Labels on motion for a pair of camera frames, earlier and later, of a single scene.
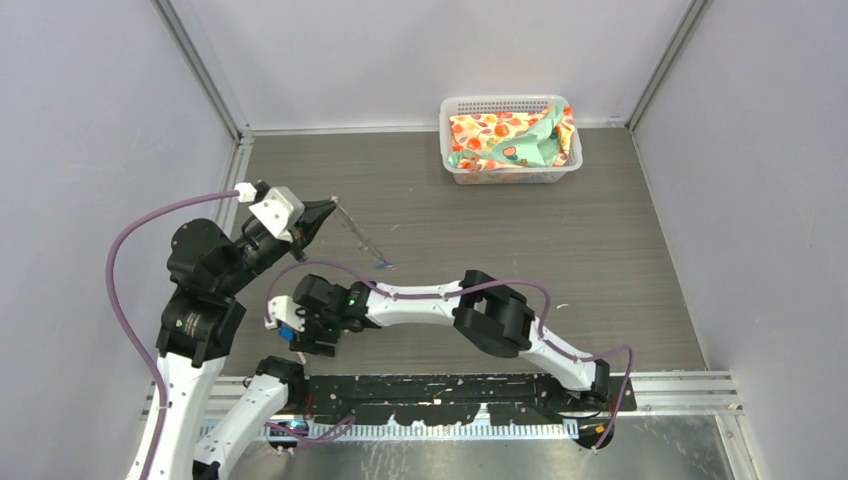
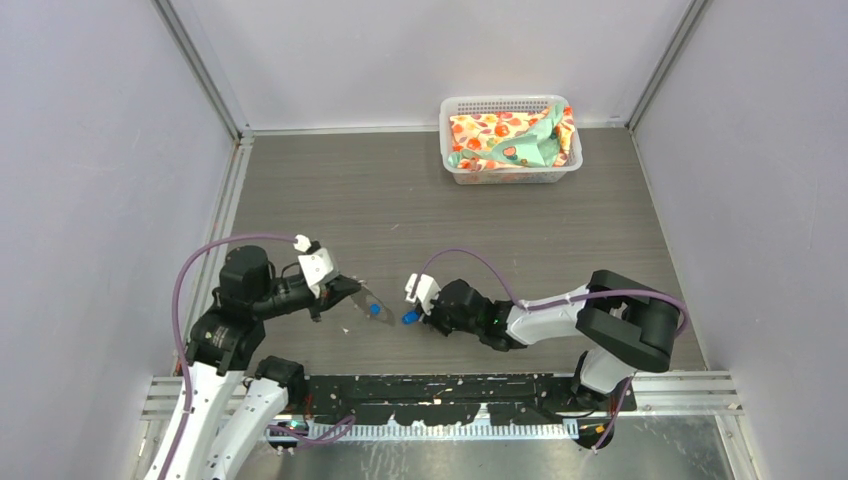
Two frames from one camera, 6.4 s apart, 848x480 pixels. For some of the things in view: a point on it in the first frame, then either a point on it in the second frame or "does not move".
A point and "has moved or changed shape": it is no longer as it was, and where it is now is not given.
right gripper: [307, 340] to [433, 318]
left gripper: [307, 227] to [332, 291]
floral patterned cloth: [511, 140] does not move
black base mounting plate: [453, 399] does not move
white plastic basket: [510, 139] does not move
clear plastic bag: [361, 238] has moved or changed shape
